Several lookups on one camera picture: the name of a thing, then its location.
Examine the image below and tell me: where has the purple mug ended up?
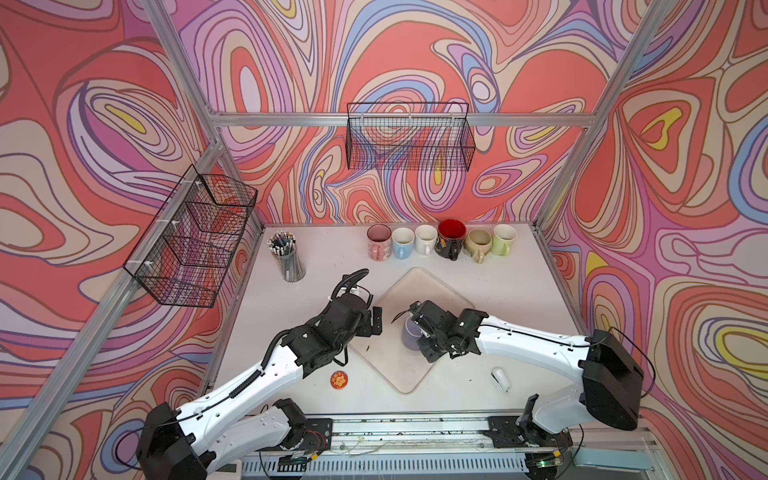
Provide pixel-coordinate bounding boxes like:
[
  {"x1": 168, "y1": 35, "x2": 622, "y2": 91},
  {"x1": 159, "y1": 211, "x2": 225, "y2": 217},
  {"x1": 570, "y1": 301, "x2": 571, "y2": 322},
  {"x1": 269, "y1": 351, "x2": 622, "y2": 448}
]
[{"x1": 401, "y1": 319, "x2": 422, "y2": 352}]

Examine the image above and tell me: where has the pink patterned mug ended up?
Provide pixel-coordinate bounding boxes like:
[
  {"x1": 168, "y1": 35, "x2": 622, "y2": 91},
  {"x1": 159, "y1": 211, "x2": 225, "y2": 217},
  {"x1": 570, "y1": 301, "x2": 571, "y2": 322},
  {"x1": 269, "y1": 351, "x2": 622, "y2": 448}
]
[{"x1": 366, "y1": 224, "x2": 392, "y2": 261}]

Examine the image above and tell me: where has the light blue mug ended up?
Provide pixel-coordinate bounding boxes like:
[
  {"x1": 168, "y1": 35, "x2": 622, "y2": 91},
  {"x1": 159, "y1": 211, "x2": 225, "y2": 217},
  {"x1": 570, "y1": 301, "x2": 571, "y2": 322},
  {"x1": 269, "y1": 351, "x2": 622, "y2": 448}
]
[{"x1": 391, "y1": 227, "x2": 415, "y2": 260}]

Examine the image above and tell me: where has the white mug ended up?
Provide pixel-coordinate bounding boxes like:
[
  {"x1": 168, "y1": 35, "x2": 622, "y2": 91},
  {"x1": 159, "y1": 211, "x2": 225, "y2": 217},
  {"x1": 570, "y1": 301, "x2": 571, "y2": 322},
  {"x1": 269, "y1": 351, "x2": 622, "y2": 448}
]
[{"x1": 414, "y1": 224, "x2": 438, "y2": 256}]

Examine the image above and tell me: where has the cream round mug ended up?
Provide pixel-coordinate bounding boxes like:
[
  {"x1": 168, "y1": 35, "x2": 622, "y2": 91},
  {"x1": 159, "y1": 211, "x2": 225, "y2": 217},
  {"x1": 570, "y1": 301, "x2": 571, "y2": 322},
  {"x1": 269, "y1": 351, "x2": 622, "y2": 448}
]
[{"x1": 464, "y1": 229, "x2": 492, "y2": 264}]

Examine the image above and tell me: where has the black mug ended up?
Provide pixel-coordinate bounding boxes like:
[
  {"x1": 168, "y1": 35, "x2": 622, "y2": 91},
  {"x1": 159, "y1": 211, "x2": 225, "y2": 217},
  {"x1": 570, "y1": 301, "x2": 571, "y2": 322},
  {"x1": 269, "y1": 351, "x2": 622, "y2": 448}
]
[{"x1": 435, "y1": 219, "x2": 467, "y2": 261}]

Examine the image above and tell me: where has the light green mug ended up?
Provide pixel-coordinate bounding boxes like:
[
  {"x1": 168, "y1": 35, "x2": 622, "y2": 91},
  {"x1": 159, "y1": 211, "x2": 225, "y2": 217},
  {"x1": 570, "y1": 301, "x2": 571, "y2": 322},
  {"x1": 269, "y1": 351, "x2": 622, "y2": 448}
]
[{"x1": 491, "y1": 224, "x2": 517, "y2": 257}]

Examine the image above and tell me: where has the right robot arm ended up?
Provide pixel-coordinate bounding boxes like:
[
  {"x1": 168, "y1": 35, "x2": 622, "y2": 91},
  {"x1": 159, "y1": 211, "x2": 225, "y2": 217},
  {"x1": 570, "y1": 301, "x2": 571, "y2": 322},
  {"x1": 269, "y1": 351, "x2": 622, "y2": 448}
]
[{"x1": 408, "y1": 300, "x2": 645, "y2": 434}]

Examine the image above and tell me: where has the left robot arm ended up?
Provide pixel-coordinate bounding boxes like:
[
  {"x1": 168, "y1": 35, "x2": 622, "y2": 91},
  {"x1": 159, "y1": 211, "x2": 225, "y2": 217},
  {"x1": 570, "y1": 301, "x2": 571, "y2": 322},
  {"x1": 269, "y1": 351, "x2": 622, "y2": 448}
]
[{"x1": 135, "y1": 289, "x2": 383, "y2": 479}]

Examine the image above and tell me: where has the beige plastic tray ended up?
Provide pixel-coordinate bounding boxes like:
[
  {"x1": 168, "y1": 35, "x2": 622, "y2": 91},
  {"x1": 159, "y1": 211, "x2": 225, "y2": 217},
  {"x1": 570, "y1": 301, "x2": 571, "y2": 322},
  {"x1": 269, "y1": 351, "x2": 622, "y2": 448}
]
[{"x1": 350, "y1": 267, "x2": 474, "y2": 395}]

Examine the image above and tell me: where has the small white object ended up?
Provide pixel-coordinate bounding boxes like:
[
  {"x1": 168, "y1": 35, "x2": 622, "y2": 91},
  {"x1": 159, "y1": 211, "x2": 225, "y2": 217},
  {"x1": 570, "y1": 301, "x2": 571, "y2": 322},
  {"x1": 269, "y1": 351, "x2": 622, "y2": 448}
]
[{"x1": 491, "y1": 367, "x2": 511, "y2": 392}]

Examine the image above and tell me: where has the metal pen holder cup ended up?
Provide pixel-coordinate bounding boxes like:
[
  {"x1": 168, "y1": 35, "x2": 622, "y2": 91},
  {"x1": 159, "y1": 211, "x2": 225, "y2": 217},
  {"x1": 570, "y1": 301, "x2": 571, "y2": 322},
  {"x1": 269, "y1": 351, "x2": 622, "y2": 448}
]
[{"x1": 267, "y1": 231, "x2": 305, "y2": 283}]

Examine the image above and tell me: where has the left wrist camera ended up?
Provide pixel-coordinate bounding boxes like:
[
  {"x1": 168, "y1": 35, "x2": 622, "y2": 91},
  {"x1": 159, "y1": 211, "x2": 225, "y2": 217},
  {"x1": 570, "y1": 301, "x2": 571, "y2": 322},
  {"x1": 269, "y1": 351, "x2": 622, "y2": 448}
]
[{"x1": 347, "y1": 285, "x2": 371, "y2": 302}]

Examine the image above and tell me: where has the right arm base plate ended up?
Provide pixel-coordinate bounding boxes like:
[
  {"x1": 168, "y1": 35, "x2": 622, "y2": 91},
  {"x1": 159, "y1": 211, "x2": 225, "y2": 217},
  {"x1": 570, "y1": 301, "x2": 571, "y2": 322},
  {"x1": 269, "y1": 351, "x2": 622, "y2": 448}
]
[{"x1": 481, "y1": 416, "x2": 573, "y2": 450}]

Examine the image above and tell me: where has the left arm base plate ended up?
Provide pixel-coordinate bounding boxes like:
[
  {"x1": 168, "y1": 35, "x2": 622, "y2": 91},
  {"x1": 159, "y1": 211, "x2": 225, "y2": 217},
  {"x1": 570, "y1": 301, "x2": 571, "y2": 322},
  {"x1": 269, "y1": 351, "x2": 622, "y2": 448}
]
[{"x1": 277, "y1": 417, "x2": 333, "y2": 454}]

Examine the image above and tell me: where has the black wire basket left wall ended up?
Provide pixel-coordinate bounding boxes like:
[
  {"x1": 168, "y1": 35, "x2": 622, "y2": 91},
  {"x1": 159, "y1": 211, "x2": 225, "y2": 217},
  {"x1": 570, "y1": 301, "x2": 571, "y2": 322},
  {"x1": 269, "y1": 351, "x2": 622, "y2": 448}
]
[{"x1": 123, "y1": 166, "x2": 258, "y2": 308}]

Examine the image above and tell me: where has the black wire basket wall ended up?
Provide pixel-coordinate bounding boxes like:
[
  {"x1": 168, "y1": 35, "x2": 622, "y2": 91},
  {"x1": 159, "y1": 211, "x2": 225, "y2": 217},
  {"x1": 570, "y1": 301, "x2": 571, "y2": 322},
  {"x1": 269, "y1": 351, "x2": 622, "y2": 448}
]
[
  {"x1": 345, "y1": 100, "x2": 476, "y2": 172},
  {"x1": 123, "y1": 166, "x2": 258, "y2": 308}
]

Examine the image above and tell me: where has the black wire basket back wall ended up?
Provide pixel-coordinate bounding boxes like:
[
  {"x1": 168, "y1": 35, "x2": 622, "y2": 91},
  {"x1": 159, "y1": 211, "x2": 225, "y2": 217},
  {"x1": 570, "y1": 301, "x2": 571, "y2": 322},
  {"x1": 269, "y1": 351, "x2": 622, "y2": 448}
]
[{"x1": 345, "y1": 100, "x2": 476, "y2": 172}]

